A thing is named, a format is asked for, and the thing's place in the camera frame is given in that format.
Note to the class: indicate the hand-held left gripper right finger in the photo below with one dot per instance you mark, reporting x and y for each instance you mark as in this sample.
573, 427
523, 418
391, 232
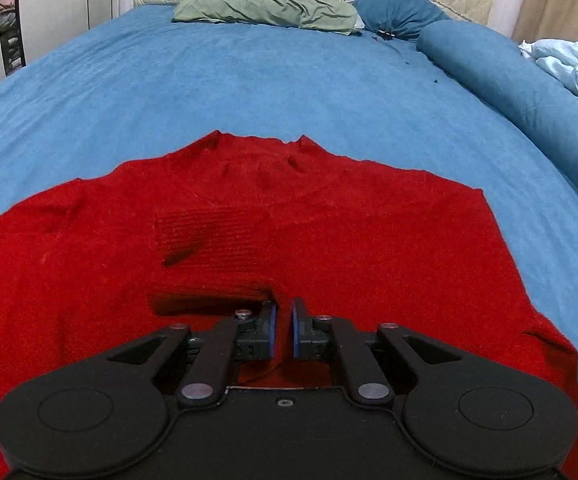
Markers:
296, 331

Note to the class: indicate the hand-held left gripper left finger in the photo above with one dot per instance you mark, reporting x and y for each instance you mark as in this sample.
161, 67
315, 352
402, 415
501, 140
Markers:
271, 331

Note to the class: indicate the red knit sweater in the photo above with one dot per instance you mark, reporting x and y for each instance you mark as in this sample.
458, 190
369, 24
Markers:
319, 240

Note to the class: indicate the rolled blue blanket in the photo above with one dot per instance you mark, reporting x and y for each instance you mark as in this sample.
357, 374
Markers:
519, 90

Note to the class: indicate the light blue quilt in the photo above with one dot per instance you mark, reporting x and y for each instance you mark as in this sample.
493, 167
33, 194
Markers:
571, 67

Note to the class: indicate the blue bed sheet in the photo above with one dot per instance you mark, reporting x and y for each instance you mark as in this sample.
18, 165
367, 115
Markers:
219, 85

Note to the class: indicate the green pillow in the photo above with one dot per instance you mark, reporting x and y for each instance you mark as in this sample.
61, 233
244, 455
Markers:
269, 7

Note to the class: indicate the dark blue pillow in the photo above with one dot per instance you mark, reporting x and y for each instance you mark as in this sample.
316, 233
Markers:
394, 5

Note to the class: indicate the white wardrobe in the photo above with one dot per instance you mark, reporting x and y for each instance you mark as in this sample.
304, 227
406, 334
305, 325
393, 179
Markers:
59, 5

